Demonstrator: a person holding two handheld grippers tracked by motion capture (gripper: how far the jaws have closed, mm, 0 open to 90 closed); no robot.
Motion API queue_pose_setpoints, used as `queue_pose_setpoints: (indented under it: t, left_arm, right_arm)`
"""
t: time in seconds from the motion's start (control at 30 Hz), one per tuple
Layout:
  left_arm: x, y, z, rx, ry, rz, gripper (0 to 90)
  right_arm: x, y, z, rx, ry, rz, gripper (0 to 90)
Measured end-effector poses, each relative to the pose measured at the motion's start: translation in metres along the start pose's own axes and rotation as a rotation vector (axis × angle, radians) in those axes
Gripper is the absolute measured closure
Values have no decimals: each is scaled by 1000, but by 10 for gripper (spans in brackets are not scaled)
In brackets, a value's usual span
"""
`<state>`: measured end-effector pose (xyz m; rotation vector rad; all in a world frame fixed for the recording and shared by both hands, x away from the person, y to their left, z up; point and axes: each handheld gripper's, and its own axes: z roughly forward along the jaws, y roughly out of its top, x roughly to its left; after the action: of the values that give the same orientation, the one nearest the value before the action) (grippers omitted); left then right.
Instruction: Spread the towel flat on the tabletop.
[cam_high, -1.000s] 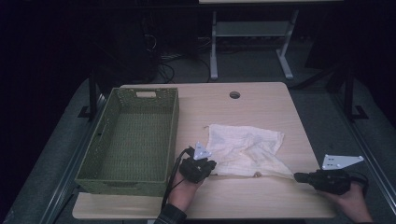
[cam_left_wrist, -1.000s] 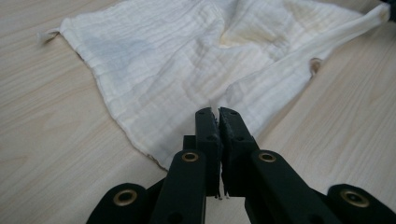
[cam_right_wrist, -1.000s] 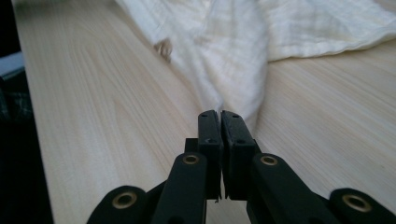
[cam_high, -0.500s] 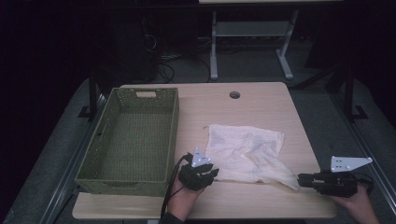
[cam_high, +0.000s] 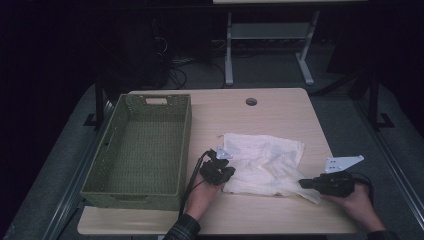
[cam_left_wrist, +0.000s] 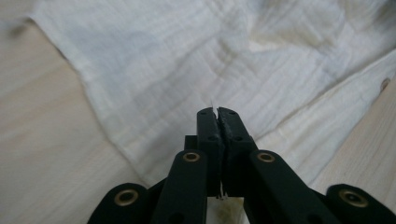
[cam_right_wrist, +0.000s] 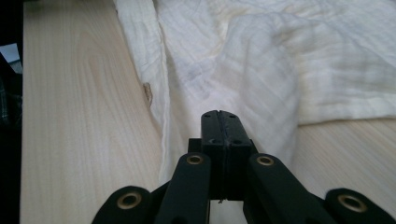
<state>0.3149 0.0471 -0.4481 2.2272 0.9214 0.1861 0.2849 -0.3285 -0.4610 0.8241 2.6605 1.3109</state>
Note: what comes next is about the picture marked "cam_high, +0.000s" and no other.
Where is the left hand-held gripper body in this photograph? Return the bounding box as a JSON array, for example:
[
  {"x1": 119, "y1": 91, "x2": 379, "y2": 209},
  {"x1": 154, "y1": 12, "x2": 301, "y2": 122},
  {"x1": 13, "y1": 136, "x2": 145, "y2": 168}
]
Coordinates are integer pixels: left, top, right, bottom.
[{"x1": 199, "y1": 144, "x2": 237, "y2": 187}]

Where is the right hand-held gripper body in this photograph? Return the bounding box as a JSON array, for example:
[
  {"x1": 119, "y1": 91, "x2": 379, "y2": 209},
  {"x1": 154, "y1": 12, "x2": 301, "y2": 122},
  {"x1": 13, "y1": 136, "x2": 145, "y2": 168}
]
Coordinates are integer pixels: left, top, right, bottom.
[{"x1": 318, "y1": 154, "x2": 365, "y2": 198}]

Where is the white cloth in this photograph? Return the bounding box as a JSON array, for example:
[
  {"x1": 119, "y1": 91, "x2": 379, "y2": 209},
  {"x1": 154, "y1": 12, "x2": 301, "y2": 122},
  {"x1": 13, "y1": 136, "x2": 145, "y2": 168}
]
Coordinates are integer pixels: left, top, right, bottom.
[{"x1": 219, "y1": 132, "x2": 323, "y2": 205}]

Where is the person's left hand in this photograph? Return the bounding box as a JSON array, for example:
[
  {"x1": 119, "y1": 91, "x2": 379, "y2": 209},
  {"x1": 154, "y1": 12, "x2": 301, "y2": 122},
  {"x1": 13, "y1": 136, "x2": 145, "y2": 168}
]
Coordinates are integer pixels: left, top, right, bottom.
[{"x1": 184, "y1": 172, "x2": 222, "y2": 222}]

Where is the person's right hand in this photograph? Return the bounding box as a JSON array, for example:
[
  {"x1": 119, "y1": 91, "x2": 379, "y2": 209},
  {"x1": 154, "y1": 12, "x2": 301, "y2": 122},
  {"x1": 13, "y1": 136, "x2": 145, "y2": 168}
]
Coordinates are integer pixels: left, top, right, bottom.
[{"x1": 321, "y1": 183, "x2": 386, "y2": 233}]

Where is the green woven basket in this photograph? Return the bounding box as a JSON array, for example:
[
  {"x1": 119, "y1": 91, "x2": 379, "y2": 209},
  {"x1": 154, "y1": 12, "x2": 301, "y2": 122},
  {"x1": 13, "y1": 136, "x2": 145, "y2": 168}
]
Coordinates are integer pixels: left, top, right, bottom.
[{"x1": 79, "y1": 93, "x2": 194, "y2": 212}]

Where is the black metal stand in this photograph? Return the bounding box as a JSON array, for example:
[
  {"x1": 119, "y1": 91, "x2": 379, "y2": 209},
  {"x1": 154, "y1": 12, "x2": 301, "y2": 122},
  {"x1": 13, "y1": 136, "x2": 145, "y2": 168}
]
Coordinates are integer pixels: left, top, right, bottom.
[
  {"x1": 83, "y1": 71, "x2": 110, "y2": 130},
  {"x1": 365, "y1": 70, "x2": 396, "y2": 132}
]

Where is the left hand-held gripper cable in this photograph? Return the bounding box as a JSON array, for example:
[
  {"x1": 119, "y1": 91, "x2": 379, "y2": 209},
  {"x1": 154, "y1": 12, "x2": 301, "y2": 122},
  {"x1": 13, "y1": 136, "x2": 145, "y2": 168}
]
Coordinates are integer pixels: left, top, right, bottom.
[{"x1": 179, "y1": 149, "x2": 214, "y2": 216}]

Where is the hand-held gripper cable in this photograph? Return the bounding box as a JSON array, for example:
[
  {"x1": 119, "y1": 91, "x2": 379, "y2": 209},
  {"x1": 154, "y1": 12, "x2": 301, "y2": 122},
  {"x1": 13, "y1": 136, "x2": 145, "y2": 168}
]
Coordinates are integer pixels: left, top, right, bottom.
[
  {"x1": 351, "y1": 172, "x2": 375, "y2": 202},
  {"x1": 179, "y1": 149, "x2": 214, "y2": 216}
]

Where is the right hand-held gripper cable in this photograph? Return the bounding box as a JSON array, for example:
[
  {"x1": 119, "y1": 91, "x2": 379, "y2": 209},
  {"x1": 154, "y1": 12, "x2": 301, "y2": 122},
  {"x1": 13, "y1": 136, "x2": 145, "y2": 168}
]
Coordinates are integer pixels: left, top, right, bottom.
[{"x1": 351, "y1": 172, "x2": 375, "y2": 202}]

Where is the metal floor rail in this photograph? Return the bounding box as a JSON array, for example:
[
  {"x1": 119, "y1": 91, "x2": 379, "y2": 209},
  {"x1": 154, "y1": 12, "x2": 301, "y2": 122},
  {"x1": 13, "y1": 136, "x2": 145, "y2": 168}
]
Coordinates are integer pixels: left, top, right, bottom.
[
  {"x1": 352, "y1": 99, "x2": 424, "y2": 232},
  {"x1": 41, "y1": 99, "x2": 116, "y2": 240}
]

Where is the bundle of floor cables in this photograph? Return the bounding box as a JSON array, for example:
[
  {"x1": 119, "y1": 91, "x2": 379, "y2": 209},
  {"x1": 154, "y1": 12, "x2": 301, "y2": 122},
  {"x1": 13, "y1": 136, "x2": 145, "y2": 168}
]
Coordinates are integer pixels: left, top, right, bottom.
[{"x1": 151, "y1": 34, "x2": 228, "y2": 90}]

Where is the desk with white metal frame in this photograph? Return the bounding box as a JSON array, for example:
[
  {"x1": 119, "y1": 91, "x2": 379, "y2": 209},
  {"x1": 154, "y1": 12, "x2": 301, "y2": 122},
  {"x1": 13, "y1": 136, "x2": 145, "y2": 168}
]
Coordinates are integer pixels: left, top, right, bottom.
[{"x1": 212, "y1": 0, "x2": 368, "y2": 87}]

